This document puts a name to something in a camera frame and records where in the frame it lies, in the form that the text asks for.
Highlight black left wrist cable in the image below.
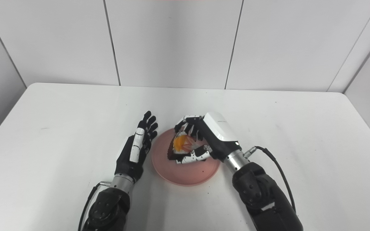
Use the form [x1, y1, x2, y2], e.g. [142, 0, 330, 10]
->
[77, 181, 112, 231]

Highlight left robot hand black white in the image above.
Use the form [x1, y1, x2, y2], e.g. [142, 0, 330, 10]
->
[114, 111, 159, 183]

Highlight chocolate cake slice with fruit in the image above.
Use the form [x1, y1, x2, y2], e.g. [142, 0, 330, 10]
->
[167, 131, 205, 161]

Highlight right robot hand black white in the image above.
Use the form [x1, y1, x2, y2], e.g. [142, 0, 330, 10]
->
[174, 112, 242, 164]

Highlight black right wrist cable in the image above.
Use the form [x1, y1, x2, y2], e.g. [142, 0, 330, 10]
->
[243, 146, 297, 215]

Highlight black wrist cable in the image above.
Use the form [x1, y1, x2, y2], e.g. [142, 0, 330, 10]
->
[243, 146, 297, 215]
[77, 181, 112, 231]

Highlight pink round plate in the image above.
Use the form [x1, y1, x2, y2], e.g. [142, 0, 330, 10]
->
[151, 128, 221, 187]

